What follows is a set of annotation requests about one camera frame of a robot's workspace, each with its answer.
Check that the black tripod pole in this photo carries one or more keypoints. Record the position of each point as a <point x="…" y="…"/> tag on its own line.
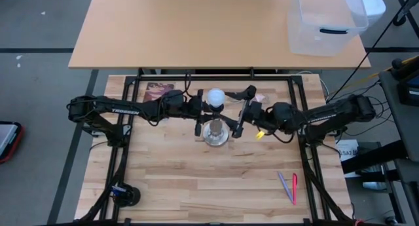
<point x="407" y="7"/>

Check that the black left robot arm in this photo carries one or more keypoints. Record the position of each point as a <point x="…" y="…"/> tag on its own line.
<point x="124" y="110"/>

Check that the white lightbulb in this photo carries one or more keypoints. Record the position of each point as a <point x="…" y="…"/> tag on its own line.
<point x="216" y="96"/>

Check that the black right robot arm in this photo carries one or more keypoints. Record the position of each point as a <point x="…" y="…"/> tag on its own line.
<point x="330" y="114"/>

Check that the black aluminium table frame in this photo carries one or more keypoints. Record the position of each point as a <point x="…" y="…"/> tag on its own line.
<point x="212" y="78"/>

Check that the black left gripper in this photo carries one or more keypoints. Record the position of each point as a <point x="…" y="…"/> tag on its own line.
<point x="180" y="105"/>

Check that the purple pen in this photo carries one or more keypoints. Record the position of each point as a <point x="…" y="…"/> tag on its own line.
<point x="285" y="186"/>

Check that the white labelled box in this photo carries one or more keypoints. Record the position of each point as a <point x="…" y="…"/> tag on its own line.
<point x="347" y="152"/>

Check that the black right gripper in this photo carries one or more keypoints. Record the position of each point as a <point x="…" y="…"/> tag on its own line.
<point x="257" y="113"/>

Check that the clear plastic storage bin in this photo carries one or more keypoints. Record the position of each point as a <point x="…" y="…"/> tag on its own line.
<point x="327" y="23"/>

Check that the red pen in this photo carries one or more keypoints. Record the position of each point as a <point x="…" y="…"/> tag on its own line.
<point x="294" y="188"/>

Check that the tan wooden desk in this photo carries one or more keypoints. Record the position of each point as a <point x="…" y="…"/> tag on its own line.
<point x="180" y="29"/>

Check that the black equipment cart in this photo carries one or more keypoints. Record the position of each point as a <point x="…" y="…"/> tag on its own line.
<point x="396" y="105"/>

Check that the black mesh pen cup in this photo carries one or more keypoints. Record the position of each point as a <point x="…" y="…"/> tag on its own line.
<point x="129" y="196"/>

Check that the red black case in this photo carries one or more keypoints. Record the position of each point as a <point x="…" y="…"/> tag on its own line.
<point x="8" y="141"/>

